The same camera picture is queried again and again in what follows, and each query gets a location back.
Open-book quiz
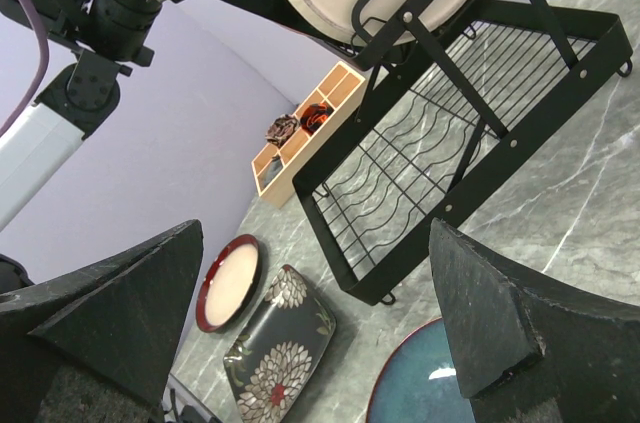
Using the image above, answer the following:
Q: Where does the teal brown rimmed plate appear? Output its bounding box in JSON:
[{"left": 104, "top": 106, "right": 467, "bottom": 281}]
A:
[{"left": 366, "top": 318, "right": 475, "bottom": 423}]

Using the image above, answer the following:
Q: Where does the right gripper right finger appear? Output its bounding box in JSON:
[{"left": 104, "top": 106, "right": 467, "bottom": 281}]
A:
[{"left": 429, "top": 220, "right": 639, "bottom": 422}]

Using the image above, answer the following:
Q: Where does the wooden compartment tray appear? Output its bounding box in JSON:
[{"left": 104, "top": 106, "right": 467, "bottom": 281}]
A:
[{"left": 251, "top": 61, "right": 367, "bottom": 208}]

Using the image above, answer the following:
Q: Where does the black wire dish rack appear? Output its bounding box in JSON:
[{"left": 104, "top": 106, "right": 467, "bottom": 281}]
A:
[{"left": 294, "top": 0, "right": 633, "bottom": 305}]

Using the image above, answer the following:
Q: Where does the black square floral plate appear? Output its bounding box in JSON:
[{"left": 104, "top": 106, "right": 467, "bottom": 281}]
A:
[{"left": 223, "top": 265, "right": 337, "bottom": 423}]

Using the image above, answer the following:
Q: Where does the round red rimmed plate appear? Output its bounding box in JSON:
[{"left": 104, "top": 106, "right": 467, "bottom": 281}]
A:
[{"left": 195, "top": 234, "right": 262, "bottom": 333}]

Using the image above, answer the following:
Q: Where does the red black cable bundle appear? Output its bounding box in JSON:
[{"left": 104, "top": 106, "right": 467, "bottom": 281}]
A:
[{"left": 299, "top": 101, "right": 331, "bottom": 134}]

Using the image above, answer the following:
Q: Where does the brown beaded bundle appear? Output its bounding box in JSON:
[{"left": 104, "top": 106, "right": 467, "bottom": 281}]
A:
[{"left": 265, "top": 114, "right": 300, "bottom": 148}]

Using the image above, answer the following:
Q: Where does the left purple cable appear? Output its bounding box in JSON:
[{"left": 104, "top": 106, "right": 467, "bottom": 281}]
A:
[{"left": 0, "top": 0, "right": 51, "bottom": 137}]

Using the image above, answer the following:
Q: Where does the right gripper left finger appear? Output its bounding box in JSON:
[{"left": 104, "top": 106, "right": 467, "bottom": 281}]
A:
[{"left": 1, "top": 220, "right": 204, "bottom": 422}]

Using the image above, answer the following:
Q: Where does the grey cloth piece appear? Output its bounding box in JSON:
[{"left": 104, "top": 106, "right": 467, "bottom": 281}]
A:
[{"left": 263, "top": 154, "right": 283, "bottom": 188}]

